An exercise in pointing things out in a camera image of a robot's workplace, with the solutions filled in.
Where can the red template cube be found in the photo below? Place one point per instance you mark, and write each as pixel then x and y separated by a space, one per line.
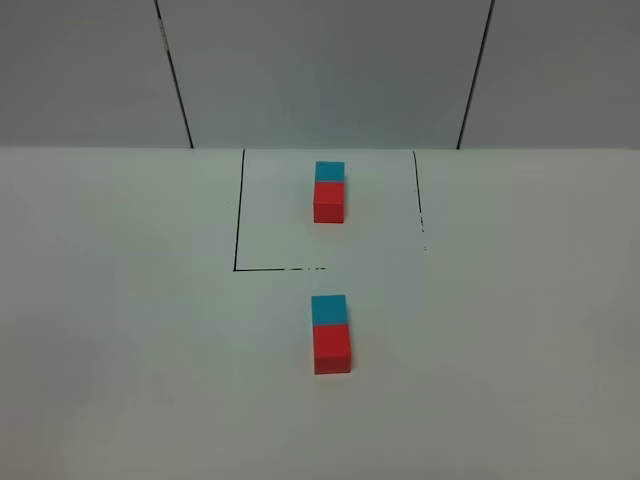
pixel 329 202

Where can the blue template cube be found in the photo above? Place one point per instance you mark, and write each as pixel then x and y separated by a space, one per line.
pixel 333 172

